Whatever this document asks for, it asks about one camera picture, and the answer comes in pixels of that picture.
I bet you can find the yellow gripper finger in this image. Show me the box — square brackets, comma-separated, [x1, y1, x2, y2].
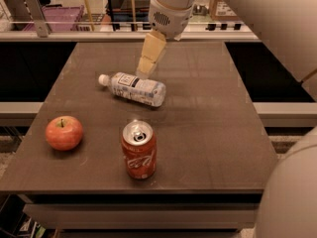
[136, 30, 166, 79]

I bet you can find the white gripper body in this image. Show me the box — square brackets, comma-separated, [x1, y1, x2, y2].
[149, 0, 192, 40]

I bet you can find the clear plastic water bottle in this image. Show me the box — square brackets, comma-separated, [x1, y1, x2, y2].
[98, 72, 166, 107]

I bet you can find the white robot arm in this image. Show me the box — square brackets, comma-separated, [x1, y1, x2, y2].
[137, 0, 317, 238]

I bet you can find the cardboard box with label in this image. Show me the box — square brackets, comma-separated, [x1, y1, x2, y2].
[209, 0, 239, 21]

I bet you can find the purple plastic crate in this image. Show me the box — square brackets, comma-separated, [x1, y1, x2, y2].
[23, 5, 85, 33]

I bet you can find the red soda can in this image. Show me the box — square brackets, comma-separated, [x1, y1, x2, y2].
[121, 120, 157, 179]

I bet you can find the red apple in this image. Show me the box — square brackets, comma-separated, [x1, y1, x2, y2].
[46, 116, 83, 151]

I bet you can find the drawer under table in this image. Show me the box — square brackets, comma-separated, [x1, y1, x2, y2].
[24, 204, 258, 230]

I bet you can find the yellow broom handle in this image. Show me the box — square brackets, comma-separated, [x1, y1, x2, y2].
[83, 0, 95, 32]

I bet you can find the left metal railing bracket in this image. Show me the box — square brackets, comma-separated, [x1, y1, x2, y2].
[25, 0, 51, 38]

